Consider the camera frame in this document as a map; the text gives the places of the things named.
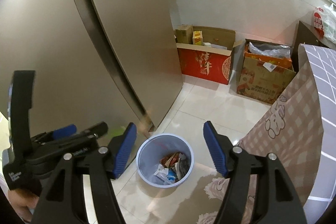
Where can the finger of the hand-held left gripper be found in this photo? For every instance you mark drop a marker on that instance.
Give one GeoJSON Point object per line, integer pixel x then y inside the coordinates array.
{"type": "Point", "coordinates": [92, 130]}
{"type": "Point", "coordinates": [64, 130]}

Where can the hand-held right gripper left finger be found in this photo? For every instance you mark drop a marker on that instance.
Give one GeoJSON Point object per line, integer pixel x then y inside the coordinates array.
{"type": "Point", "coordinates": [126, 148]}

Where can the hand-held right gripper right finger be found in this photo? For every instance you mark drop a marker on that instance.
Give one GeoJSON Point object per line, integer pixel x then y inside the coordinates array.
{"type": "Point", "coordinates": [215, 150]}

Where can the blue plastic bin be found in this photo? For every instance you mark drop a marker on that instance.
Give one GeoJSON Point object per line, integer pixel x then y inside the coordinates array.
{"type": "Point", "coordinates": [147, 155]}

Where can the grey white paper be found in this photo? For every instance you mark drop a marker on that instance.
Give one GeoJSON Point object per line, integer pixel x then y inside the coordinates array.
{"type": "Point", "coordinates": [181, 169]}

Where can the blue white packet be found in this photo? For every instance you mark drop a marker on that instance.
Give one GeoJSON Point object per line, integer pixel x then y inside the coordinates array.
{"type": "Point", "coordinates": [168, 175]}

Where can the person's left hand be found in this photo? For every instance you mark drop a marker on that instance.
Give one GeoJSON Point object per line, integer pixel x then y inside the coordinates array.
{"type": "Point", "coordinates": [21, 203]}

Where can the orange brown cardboard box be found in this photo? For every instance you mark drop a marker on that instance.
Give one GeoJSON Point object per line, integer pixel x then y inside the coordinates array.
{"type": "Point", "coordinates": [262, 82]}

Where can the red cardboard box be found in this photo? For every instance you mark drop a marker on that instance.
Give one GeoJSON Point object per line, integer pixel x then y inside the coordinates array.
{"type": "Point", "coordinates": [199, 64]}

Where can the golden refrigerator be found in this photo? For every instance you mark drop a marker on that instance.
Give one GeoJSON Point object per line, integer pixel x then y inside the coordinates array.
{"type": "Point", "coordinates": [78, 43]}

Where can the white bottle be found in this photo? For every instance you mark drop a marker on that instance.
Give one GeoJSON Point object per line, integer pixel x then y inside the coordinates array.
{"type": "Point", "coordinates": [207, 44]}

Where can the yellow box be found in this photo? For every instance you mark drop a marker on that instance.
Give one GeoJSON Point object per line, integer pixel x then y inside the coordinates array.
{"type": "Point", "coordinates": [198, 39]}

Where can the grey plastic bag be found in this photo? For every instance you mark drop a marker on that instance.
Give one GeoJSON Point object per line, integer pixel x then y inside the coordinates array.
{"type": "Point", "coordinates": [270, 49]}

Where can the small brown carton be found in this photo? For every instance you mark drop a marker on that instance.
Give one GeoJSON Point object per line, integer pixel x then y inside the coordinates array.
{"type": "Point", "coordinates": [183, 35]}

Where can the dark wooden cabinet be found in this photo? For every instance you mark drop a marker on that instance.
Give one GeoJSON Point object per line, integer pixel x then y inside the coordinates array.
{"type": "Point", "coordinates": [304, 35]}

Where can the white plastic bag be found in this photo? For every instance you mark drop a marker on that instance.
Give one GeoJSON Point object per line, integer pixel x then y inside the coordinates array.
{"type": "Point", "coordinates": [325, 22]}

